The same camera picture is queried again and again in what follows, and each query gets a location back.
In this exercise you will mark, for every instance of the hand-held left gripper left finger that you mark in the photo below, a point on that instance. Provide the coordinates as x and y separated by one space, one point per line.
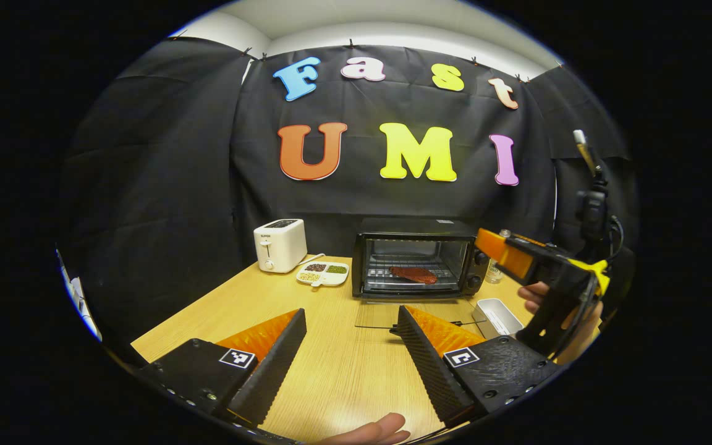
275 364

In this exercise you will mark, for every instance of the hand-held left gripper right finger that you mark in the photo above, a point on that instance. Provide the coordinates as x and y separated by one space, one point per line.
427 364

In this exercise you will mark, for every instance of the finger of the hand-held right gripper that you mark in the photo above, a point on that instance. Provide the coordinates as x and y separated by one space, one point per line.
504 250

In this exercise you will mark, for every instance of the black electric oven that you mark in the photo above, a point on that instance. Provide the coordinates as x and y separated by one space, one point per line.
418 228

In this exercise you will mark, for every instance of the red meat steak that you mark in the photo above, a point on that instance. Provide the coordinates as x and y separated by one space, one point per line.
415 275

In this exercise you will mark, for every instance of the clear bottle with yellow label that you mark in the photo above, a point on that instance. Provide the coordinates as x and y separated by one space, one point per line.
493 272

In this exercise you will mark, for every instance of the white rectangular tray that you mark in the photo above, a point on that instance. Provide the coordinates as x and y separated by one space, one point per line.
497 316

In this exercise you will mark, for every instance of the white divided snack dish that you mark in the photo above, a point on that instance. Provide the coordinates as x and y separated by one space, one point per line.
324 274

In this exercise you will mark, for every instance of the white toaster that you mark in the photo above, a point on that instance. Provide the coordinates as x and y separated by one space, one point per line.
279 247

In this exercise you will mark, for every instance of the black backdrop cloth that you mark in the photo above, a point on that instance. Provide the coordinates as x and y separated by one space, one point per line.
158 185

